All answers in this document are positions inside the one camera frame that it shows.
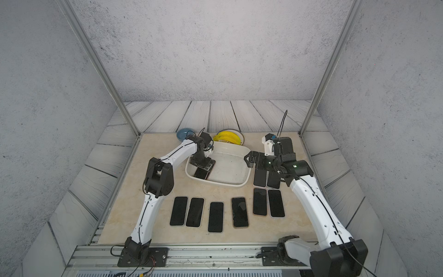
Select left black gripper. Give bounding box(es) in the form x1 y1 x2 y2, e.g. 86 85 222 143
192 151 216 171

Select black phone red case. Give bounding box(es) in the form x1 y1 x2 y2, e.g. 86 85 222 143
194 168 210 180

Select white plastic storage box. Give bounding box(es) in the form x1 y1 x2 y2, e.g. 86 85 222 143
185 142 251 188

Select black phone thin case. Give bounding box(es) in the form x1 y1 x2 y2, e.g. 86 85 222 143
253 169 268 188

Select black phone cream case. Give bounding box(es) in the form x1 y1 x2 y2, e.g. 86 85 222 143
253 188 268 217

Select black phone pink case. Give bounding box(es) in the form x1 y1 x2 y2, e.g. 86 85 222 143
231 197 249 228

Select black phone grey case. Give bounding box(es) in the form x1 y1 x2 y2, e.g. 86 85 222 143
268 190 286 218

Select black phone dark case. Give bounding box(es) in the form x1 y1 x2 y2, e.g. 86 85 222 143
208 202 224 233

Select black phone white case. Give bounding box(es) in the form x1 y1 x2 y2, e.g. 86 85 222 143
185 197 205 227

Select black phone light blue case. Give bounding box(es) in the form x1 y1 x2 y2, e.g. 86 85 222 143
170 196 188 226

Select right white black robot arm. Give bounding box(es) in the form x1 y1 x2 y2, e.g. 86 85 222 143
244 151 368 277

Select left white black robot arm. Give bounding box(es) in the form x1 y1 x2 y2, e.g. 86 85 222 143
121 132 215 263

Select plate with yellow bananas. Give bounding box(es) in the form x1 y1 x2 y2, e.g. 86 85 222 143
213 129 245 145

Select blue ceramic bowl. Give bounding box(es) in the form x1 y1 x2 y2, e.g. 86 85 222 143
177 128 196 142

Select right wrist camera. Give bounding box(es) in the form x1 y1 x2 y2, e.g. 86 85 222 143
262 133 294 156

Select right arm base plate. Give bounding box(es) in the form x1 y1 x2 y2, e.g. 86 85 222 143
255 247 306 267

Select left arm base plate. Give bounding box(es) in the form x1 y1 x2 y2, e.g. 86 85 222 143
117 247 169 268

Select aluminium mounting rail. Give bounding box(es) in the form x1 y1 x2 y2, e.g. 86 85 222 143
63 244 311 277

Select right metal frame post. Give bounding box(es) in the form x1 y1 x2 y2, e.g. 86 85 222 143
299 0 364 137

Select metal frame post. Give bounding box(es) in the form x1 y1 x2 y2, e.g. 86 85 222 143
56 0 141 137
299 0 364 137

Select left metal frame post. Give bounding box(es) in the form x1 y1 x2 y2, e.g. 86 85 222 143
56 0 141 137

